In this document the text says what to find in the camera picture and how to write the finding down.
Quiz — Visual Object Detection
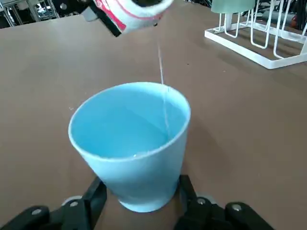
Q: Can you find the blue ceramic cup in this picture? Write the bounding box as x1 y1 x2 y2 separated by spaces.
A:
68 81 192 213

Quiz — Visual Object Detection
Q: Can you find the white wire cup rack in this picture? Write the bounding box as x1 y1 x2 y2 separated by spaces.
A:
204 0 307 70

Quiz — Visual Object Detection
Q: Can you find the white juice bottle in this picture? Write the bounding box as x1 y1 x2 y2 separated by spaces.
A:
92 0 175 33

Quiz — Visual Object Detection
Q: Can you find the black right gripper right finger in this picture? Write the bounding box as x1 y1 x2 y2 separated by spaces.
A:
173 174 276 230

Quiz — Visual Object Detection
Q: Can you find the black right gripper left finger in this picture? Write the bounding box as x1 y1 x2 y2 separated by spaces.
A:
0 177 108 230

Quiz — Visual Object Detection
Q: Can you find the mint green cup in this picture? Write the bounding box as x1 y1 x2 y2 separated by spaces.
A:
211 0 255 14

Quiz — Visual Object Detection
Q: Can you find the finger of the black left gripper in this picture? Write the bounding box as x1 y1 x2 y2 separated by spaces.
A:
83 3 127 38

